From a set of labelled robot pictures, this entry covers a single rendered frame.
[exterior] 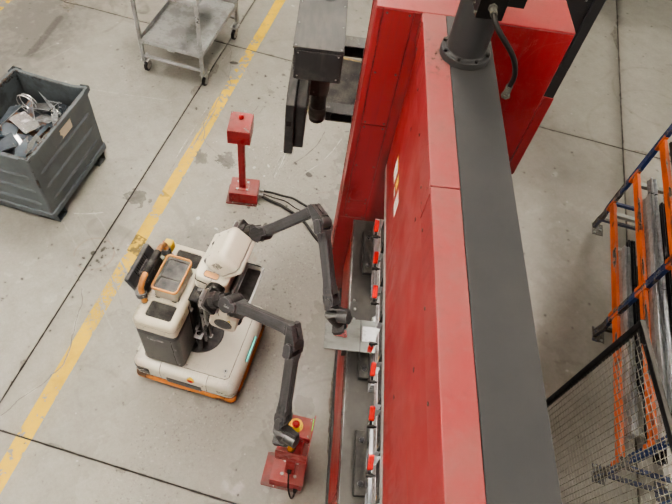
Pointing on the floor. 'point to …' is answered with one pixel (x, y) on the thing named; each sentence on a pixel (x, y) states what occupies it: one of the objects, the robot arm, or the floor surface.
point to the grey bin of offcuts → (45, 142)
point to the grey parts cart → (186, 29)
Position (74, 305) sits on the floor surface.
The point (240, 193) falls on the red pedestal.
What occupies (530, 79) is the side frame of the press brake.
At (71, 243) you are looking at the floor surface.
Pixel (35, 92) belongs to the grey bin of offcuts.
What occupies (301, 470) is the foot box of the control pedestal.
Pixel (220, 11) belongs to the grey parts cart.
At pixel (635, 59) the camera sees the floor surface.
